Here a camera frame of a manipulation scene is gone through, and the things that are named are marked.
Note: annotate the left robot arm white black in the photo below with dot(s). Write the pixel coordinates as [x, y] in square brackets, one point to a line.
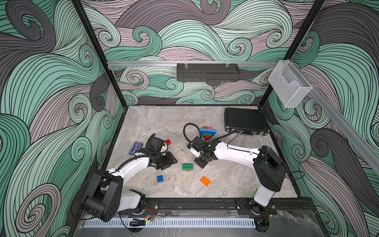
[103, 197]

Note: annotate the black frame post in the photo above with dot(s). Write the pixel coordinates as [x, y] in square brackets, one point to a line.
[93, 39]
[308, 21]

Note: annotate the black frame post left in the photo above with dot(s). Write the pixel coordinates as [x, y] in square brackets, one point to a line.
[93, 39]

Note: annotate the black case on table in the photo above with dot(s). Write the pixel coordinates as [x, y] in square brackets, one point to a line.
[248, 121]

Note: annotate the green long lego brick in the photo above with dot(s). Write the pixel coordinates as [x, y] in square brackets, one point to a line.
[207, 135]

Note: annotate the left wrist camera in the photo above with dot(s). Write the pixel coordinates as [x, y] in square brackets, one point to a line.
[157, 145]

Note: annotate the clear plastic wall bin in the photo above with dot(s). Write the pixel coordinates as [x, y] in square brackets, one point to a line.
[289, 83]

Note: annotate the black frame post right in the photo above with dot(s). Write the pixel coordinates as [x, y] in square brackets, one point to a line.
[308, 21]

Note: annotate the black perforated wall tray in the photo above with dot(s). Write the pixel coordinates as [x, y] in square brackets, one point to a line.
[210, 73]

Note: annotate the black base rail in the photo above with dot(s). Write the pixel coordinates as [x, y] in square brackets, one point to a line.
[243, 206]

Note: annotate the blue small lego brick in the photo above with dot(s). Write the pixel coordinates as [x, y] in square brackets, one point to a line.
[160, 179]

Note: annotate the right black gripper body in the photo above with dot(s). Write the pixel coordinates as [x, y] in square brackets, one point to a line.
[201, 161]

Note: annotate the aluminium rail back wall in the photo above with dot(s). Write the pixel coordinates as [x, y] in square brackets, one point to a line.
[150, 63]

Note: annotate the blue card tag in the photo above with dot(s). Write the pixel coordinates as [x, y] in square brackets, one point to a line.
[135, 147]

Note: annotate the orange lego brick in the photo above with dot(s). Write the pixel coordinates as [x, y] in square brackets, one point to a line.
[205, 181]

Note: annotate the white slotted cable duct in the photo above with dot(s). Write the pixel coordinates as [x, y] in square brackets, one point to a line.
[177, 223]

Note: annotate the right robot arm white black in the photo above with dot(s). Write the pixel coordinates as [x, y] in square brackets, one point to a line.
[269, 167]

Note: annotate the aluminium rail wall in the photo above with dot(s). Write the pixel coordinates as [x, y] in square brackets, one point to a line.
[350, 97]
[150, 63]

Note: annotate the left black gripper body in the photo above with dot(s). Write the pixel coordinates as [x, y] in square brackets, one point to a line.
[164, 161]

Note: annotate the aluminium rail right wall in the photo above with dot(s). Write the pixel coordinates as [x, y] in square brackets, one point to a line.
[350, 97]

